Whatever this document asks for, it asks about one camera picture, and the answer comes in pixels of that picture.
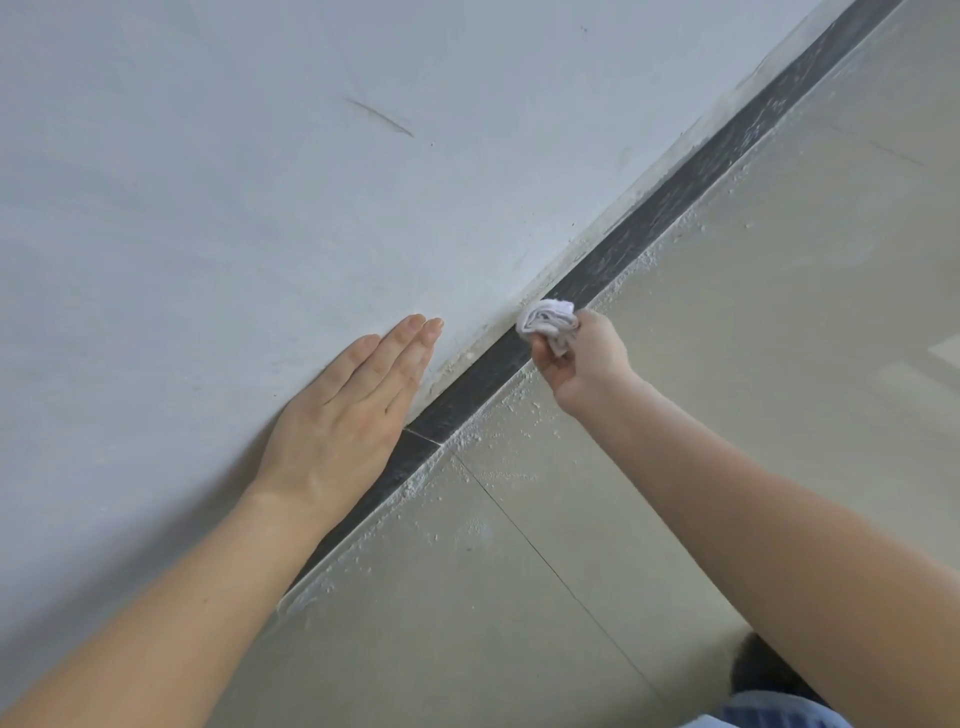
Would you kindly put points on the white cloth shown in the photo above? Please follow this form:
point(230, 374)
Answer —
point(547, 319)

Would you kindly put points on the person's right forearm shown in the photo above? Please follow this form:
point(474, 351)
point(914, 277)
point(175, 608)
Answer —
point(787, 547)

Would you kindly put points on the blue garment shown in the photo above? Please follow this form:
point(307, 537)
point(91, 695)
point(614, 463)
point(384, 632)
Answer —
point(765, 712)

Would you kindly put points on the person's left middle finger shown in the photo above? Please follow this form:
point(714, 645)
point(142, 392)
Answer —
point(417, 358)

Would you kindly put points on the person's left little finger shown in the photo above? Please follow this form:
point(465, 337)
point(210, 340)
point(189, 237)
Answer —
point(351, 371)

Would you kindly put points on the person's right fingers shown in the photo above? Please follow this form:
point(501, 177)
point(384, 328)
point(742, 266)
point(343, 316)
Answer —
point(553, 361)

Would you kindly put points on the person's left hand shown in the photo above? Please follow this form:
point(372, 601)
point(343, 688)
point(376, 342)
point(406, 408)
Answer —
point(334, 435)

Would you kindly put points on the black baseboard strip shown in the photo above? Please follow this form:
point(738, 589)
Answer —
point(660, 199)

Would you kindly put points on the person's right hand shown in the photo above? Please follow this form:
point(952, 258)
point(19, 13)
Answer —
point(589, 371)

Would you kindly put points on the person's left forearm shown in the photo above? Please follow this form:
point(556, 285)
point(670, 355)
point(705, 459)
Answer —
point(157, 607)

